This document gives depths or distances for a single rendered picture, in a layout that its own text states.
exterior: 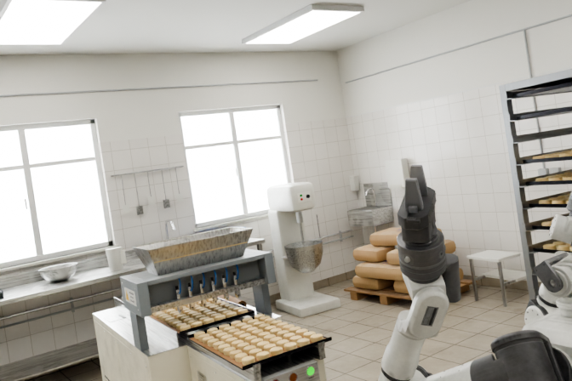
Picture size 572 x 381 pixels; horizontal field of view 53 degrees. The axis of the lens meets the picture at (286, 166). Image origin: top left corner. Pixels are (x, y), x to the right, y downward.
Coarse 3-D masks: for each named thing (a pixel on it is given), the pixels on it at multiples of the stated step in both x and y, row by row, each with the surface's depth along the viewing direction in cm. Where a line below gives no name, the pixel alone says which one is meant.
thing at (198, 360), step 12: (192, 348) 269; (192, 360) 271; (204, 360) 257; (276, 360) 236; (288, 360) 232; (300, 360) 232; (192, 372) 274; (204, 372) 259; (216, 372) 246; (228, 372) 234; (264, 372) 224; (324, 372) 233
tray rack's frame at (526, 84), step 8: (560, 72) 211; (568, 72) 208; (528, 80) 224; (536, 80) 220; (544, 80) 217; (552, 80) 214; (560, 80) 249; (568, 80) 251; (512, 88) 231; (520, 88) 231; (528, 88) 240; (536, 88) 246
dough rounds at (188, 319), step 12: (156, 312) 317; (168, 312) 315; (192, 312) 304; (204, 312) 301; (216, 312) 304; (228, 312) 294; (240, 312) 292; (168, 324) 295; (180, 324) 284; (192, 324) 281; (204, 324) 285
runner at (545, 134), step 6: (540, 132) 241; (546, 132) 243; (552, 132) 245; (558, 132) 246; (564, 132) 248; (570, 132) 250; (516, 138) 235; (522, 138) 237; (528, 138) 238; (534, 138) 240; (540, 138) 241; (546, 138) 239
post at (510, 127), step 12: (504, 84) 234; (504, 96) 235; (504, 108) 236; (504, 120) 237; (516, 132) 236; (516, 144) 235; (516, 156) 235; (516, 168) 235; (516, 180) 236; (516, 192) 236; (516, 204) 237; (528, 216) 236; (528, 240) 235; (528, 252) 235; (528, 264) 236; (528, 276) 237; (528, 288) 238
